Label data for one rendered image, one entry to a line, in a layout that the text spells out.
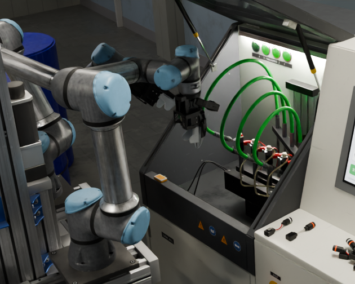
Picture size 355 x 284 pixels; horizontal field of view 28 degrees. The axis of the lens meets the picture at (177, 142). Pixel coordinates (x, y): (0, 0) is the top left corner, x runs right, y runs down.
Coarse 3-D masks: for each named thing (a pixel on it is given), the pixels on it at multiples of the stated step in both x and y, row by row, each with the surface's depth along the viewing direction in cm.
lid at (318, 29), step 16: (192, 0) 275; (208, 0) 271; (224, 0) 250; (240, 0) 232; (256, 0) 206; (272, 0) 209; (240, 16) 272; (256, 16) 264; (272, 16) 248; (288, 16) 216; (304, 16) 220; (288, 32) 268; (304, 32) 246; (320, 32) 227; (336, 32) 231
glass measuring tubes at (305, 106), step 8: (296, 80) 277; (288, 88) 277; (296, 88) 274; (304, 88) 270; (312, 88) 268; (296, 96) 276; (304, 96) 273; (312, 96) 268; (296, 104) 277; (304, 104) 274; (312, 104) 271; (296, 112) 279; (304, 112) 275; (312, 112) 272; (304, 120) 277; (312, 120) 274; (296, 128) 282; (304, 128) 278; (296, 136) 284; (304, 136) 280; (296, 144) 285
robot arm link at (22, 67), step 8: (8, 56) 239; (16, 56) 239; (24, 56) 241; (8, 64) 239; (16, 64) 238; (24, 64) 238; (32, 64) 237; (40, 64) 238; (8, 72) 241; (16, 72) 239; (24, 72) 237; (32, 72) 237; (40, 72) 236; (48, 72) 236; (56, 72) 236; (32, 80) 238; (40, 80) 236; (48, 80) 235; (48, 88) 237
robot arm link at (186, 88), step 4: (200, 80) 232; (180, 84) 230; (184, 84) 229; (188, 84) 229; (192, 84) 229; (196, 84) 230; (200, 84) 232; (180, 88) 231; (184, 88) 230; (188, 88) 230; (192, 88) 230; (196, 88) 230; (200, 88) 232; (180, 92) 232; (184, 92) 231; (188, 92) 230; (192, 92) 230; (196, 92) 231
